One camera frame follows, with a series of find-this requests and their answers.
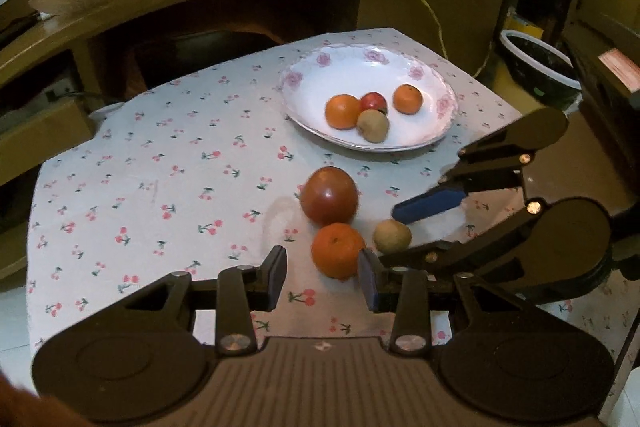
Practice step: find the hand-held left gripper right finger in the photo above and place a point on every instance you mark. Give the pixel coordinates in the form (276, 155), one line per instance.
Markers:
(367, 282)

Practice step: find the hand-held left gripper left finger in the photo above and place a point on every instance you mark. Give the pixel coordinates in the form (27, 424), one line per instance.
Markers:
(278, 279)

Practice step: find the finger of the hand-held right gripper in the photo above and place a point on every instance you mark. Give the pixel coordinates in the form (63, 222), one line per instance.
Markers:
(410, 258)
(430, 205)

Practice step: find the brown kiwi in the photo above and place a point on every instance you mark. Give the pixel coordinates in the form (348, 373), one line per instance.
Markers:
(372, 126)
(392, 237)

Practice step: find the small orange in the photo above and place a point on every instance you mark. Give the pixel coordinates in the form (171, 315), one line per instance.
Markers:
(342, 111)
(337, 251)
(407, 99)

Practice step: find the large red apple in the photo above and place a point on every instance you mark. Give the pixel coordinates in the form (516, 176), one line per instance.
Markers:
(329, 196)

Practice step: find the white floral plate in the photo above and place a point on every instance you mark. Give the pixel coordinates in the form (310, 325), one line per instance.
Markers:
(320, 77)

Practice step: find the small red apple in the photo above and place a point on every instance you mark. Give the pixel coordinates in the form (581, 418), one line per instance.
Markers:
(374, 101)

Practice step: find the cherry print tablecloth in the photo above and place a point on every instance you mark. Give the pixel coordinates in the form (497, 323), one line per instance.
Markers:
(175, 157)

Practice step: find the black basin with white rim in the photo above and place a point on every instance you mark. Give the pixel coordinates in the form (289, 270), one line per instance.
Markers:
(542, 67)

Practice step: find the red and white box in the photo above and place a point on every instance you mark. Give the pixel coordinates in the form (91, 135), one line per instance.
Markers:
(620, 67)

